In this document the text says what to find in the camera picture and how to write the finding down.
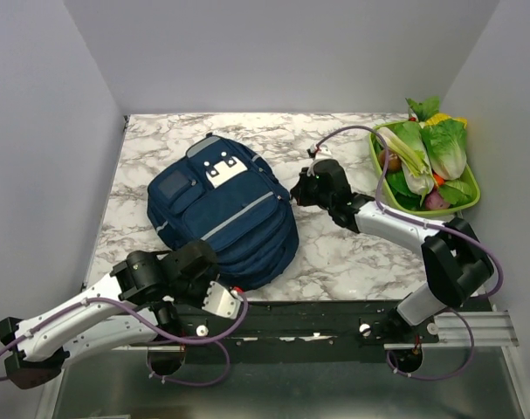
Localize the purple onion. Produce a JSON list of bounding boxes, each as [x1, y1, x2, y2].
[[423, 189, 451, 211]]

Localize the brown round fruit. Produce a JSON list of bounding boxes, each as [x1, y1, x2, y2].
[[377, 149, 402, 173]]

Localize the green lettuce head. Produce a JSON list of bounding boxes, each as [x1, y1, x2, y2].
[[421, 119, 467, 180]]

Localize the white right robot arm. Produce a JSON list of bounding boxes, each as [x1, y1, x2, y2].
[[290, 159, 494, 342]]

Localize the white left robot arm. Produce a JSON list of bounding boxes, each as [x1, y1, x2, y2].
[[0, 240, 238, 389]]

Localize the black mounting rail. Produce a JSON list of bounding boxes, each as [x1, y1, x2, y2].
[[74, 299, 440, 364]]

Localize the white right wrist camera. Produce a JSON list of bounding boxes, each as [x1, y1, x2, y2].
[[306, 144, 333, 176]]

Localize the navy blue student backpack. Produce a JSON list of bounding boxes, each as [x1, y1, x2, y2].
[[147, 134, 299, 291]]

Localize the white green bok choy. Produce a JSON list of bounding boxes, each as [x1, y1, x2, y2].
[[377, 120, 435, 198]]

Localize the green plastic vegetable tray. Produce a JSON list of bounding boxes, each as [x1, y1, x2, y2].
[[370, 117, 480, 216]]

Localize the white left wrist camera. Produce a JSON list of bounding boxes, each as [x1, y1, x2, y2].
[[202, 281, 242, 319]]

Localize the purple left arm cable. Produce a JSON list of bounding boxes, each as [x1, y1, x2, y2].
[[0, 287, 250, 388]]

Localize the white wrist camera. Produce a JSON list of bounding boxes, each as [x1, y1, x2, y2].
[[202, 281, 242, 319], [306, 144, 333, 176]]

